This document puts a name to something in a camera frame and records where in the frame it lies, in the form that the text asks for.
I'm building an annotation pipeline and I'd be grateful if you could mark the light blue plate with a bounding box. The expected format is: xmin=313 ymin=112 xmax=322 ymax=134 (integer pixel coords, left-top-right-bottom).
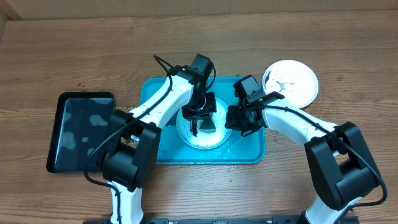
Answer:
xmin=176 ymin=98 xmax=232 ymax=150

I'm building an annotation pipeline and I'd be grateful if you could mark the white pink plate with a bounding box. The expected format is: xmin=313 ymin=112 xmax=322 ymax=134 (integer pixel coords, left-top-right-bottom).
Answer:
xmin=262 ymin=60 xmax=319 ymax=108

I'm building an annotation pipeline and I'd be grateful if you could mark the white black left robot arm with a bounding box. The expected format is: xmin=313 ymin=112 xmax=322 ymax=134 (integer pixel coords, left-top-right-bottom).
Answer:
xmin=96 ymin=75 xmax=216 ymax=223

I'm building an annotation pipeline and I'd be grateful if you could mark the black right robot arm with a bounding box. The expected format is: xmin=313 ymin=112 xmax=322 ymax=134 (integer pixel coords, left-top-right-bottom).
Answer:
xmin=225 ymin=96 xmax=387 ymax=223

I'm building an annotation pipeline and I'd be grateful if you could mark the black water tray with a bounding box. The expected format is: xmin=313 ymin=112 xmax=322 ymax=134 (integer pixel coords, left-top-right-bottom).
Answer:
xmin=46 ymin=92 xmax=116 ymax=173

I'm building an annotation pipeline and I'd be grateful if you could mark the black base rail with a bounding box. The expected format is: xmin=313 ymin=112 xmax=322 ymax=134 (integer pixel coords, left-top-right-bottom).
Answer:
xmin=83 ymin=215 xmax=360 ymax=224

